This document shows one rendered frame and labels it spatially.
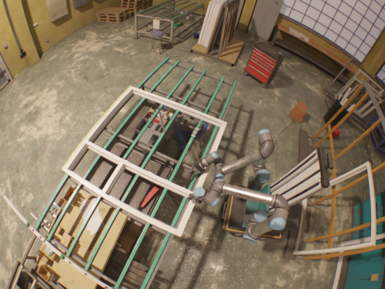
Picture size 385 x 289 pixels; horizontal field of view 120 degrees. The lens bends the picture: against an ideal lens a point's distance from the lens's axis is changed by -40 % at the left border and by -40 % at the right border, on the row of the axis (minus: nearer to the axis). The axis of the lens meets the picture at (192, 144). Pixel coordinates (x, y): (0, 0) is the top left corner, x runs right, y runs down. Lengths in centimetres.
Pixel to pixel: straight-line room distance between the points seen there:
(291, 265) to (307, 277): 46
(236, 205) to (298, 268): 167
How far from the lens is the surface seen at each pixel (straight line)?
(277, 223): 136
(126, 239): 244
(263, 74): 477
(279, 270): 324
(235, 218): 256
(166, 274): 271
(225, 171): 181
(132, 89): 270
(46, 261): 242
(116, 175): 196
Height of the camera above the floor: 268
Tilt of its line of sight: 57 degrees down
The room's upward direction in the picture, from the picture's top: 14 degrees clockwise
